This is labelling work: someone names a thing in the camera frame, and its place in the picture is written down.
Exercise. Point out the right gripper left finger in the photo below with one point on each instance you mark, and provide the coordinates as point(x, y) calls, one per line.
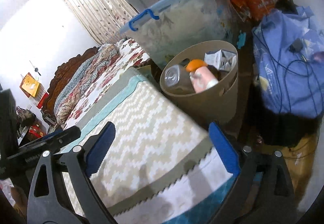
point(48, 200)

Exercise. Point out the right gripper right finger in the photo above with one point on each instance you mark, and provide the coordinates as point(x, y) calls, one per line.
point(274, 200)

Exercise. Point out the pink white paper cup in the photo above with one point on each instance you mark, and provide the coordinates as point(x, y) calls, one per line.
point(202, 79)

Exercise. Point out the blue white milk carton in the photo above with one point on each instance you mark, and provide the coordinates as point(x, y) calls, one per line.
point(222, 60)

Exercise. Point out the clear tea bottle green cap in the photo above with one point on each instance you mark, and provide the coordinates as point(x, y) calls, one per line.
point(177, 80)

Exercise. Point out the beige trash bin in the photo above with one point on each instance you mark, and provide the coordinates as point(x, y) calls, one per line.
point(218, 103)

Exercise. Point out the cluttered shelf unit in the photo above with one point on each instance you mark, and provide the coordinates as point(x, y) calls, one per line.
point(29, 126)

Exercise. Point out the carved wooden headboard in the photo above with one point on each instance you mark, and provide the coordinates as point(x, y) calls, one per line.
point(61, 78)

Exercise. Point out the folded floral duvet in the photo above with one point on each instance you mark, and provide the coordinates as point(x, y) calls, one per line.
point(88, 72)

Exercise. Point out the patterned bed quilt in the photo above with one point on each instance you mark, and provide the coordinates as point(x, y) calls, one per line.
point(161, 166)

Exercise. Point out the blue patterned cloth bag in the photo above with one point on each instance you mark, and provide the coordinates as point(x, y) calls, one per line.
point(286, 48)

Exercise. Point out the floral bed sheet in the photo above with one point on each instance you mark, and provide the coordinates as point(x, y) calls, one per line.
point(130, 54)

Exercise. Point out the orange snack packages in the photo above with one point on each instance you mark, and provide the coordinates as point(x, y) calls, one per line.
point(253, 9)

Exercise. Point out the red yellow wall calendar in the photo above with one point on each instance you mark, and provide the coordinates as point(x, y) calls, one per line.
point(33, 90)

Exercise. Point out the keys on wall hook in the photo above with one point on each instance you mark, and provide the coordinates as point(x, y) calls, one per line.
point(36, 70)

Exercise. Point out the clear storage box blue handle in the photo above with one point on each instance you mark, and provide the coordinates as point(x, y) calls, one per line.
point(170, 26)

